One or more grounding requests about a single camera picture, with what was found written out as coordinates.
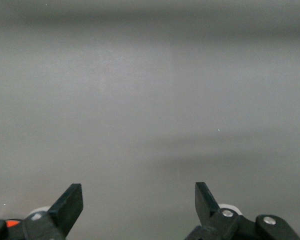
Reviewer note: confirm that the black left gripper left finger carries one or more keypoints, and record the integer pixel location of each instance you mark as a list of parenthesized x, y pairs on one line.
[(65, 207)]

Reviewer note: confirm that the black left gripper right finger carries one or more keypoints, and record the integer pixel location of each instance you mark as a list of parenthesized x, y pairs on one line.
[(205, 206)]

